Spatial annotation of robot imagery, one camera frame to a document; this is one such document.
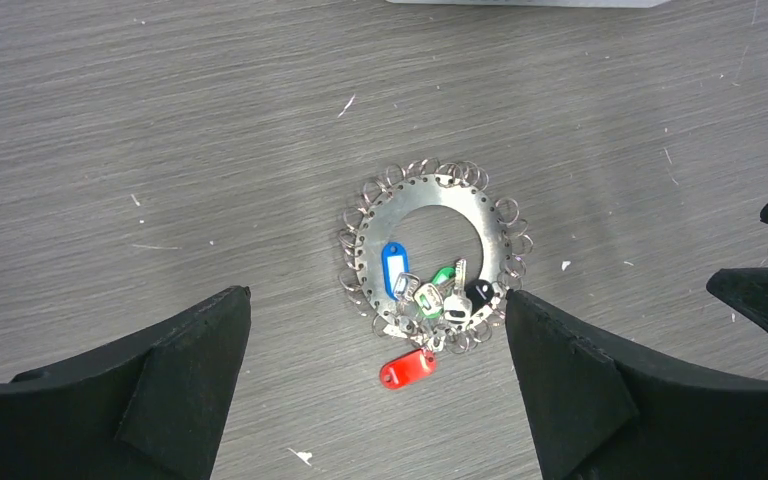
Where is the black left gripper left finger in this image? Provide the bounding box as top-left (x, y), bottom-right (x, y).
top-left (0, 286), bottom-right (251, 479)

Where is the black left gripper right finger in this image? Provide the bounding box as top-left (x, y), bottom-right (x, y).
top-left (506, 291), bottom-right (768, 479)

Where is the black key tag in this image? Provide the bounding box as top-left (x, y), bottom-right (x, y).
top-left (464, 279), bottom-right (495, 314)

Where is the silver key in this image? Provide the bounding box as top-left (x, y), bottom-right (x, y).
top-left (443, 259), bottom-right (472, 325)

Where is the red key tag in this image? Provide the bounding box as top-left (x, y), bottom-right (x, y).
top-left (379, 349), bottom-right (438, 390)

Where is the green key tag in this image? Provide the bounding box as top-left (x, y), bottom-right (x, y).
top-left (413, 266), bottom-right (456, 318)

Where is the blue key tag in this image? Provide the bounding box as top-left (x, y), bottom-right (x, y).
top-left (381, 242), bottom-right (410, 300)

